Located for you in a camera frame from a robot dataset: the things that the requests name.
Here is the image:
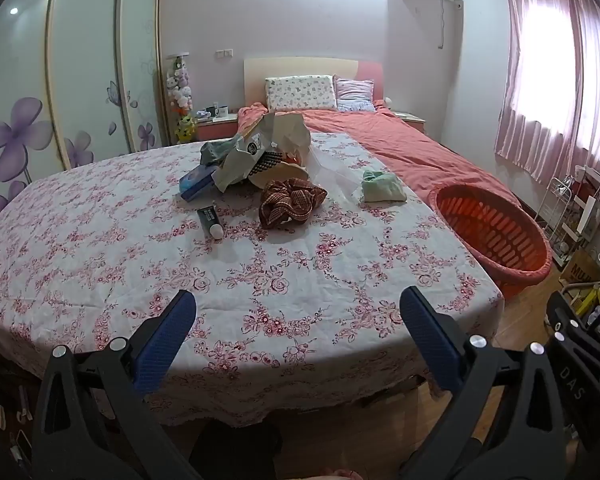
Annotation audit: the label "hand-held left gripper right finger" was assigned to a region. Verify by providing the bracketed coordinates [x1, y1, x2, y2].
[399, 286, 568, 480]

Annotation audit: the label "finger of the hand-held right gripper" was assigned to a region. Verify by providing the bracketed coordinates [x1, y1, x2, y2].
[547, 290, 600, 377]

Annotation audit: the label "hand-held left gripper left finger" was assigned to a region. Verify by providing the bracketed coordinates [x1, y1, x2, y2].
[30, 289, 201, 480]

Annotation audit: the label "orange plastic laundry basket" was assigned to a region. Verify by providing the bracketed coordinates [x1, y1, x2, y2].
[434, 184, 553, 301]

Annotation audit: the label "blue box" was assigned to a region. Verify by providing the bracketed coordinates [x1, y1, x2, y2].
[178, 167, 216, 202]

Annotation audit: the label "grey sock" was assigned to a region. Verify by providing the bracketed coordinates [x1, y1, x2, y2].
[200, 140, 238, 167]

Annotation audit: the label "black tube with white cap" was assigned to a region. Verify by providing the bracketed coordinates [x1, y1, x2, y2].
[196, 205, 226, 240]

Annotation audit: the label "white shelf cart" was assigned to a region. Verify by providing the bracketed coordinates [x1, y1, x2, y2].
[555, 165, 600, 261]

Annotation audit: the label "light green cloth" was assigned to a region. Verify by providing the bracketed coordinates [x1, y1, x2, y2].
[362, 170, 408, 204]

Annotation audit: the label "brown plaid scrunchie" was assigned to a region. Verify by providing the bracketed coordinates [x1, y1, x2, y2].
[259, 179, 328, 230]

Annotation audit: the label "clear plastic bag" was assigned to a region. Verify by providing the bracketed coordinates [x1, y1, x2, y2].
[307, 145, 366, 196]

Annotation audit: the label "black dotted packet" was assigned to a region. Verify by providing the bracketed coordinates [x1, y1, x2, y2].
[247, 152, 286, 176]

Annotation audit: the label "orange duvet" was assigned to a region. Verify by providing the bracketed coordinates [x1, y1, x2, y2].
[237, 102, 523, 206]

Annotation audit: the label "yellow green plush toy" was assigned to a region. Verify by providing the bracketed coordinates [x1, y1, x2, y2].
[176, 115, 198, 143]

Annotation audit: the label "pink nightstand with mugs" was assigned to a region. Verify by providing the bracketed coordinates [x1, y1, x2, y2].
[196, 112, 240, 142]

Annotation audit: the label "pink curtain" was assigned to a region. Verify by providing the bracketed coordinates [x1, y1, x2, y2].
[495, 0, 600, 183]

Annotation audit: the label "hanging plush toys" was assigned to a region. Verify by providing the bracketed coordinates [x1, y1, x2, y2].
[166, 55, 196, 116]

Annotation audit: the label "pink striped pillow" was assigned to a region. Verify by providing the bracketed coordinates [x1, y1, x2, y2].
[333, 75, 378, 112]

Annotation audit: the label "white floral pillow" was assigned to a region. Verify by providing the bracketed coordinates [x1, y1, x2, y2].
[265, 76, 338, 112]

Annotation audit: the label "wardrobe with purple flowers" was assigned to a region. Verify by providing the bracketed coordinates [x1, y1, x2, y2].
[0, 0, 168, 241]

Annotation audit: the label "bed with cream headboard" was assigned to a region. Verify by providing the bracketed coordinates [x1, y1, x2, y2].
[237, 56, 526, 211]

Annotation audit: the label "white wire rack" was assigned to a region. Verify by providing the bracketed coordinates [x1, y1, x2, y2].
[535, 177, 576, 266]

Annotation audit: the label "air conditioner cable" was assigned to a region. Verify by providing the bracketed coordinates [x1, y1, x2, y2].
[439, 0, 464, 52]

